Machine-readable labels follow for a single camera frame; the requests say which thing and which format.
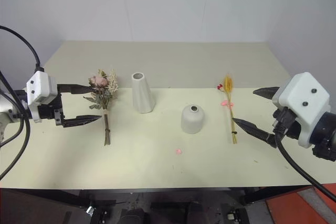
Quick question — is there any red orange panel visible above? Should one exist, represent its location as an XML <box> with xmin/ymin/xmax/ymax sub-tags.
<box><xmin>265</xmin><ymin>184</ymin><xmax>336</xmax><ymax>224</ymax></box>

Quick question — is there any black table frame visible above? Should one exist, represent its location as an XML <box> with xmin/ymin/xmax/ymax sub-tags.
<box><xmin>0</xmin><ymin>180</ymin><xmax>311</xmax><ymax>209</ymax></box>

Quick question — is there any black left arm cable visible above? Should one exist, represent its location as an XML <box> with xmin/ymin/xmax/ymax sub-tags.
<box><xmin>0</xmin><ymin>25</ymin><xmax>45</xmax><ymax>180</ymax></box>

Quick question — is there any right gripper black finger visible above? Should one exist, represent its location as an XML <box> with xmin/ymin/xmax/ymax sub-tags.
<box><xmin>252</xmin><ymin>86</ymin><xmax>280</xmax><ymax>102</ymax></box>
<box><xmin>233</xmin><ymin>118</ymin><xmax>277</xmax><ymax>149</ymax></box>

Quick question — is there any tall white tapered vase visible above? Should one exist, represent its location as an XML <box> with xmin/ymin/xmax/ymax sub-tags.
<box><xmin>131</xmin><ymin>72</ymin><xmax>156</xmax><ymax>114</ymax></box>

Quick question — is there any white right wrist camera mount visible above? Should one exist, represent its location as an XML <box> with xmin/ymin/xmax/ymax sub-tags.
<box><xmin>271</xmin><ymin>72</ymin><xmax>332</xmax><ymax>148</ymax></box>

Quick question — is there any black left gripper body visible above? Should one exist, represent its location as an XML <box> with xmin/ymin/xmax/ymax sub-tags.
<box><xmin>37</xmin><ymin>92</ymin><xmax>66</xmax><ymax>128</ymax></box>

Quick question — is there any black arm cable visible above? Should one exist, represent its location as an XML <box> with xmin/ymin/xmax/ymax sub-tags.
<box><xmin>274</xmin><ymin>108</ymin><xmax>336</xmax><ymax>202</ymax></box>
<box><xmin>0</xmin><ymin>25</ymin><xmax>45</xmax><ymax>180</ymax></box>

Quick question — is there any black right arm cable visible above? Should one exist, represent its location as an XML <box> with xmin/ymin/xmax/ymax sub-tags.
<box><xmin>274</xmin><ymin>108</ymin><xmax>336</xmax><ymax>202</ymax></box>

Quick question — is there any yellow wheat dried bouquet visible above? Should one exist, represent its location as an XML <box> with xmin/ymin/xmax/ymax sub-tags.
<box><xmin>217</xmin><ymin>74</ymin><xmax>238</xmax><ymax>145</ymax></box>

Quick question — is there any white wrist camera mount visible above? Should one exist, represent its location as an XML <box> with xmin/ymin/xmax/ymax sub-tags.
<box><xmin>271</xmin><ymin>72</ymin><xmax>332</xmax><ymax>148</ymax></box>
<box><xmin>26</xmin><ymin>71</ymin><xmax>58</xmax><ymax>123</ymax></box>

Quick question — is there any short white round vase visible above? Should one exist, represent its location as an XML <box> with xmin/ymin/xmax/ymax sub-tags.
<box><xmin>181</xmin><ymin>103</ymin><xmax>204</xmax><ymax>135</ymax></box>

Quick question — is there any pink rose dried bouquet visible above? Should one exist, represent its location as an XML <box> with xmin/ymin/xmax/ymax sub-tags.
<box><xmin>83</xmin><ymin>68</ymin><xmax>118</xmax><ymax>147</ymax></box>

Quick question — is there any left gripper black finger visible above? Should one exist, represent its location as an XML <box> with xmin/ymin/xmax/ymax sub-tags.
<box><xmin>57</xmin><ymin>83</ymin><xmax>93</xmax><ymax>95</ymax></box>
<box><xmin>62</xmin><ymin>114</ymin><xmax>103</xmax><ymax>129</ymax></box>

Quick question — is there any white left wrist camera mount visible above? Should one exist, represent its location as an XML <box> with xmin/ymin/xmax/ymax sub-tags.
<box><xmin>26</xmin><ymin>71</ymin><xmax>58</xmax><ymax>123</ymax></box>

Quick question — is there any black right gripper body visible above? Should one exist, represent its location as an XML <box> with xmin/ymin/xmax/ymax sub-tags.
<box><xmin>272</xmin><ymin>106</ymin><xmax>302</xmax><ymax>141</ymax></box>

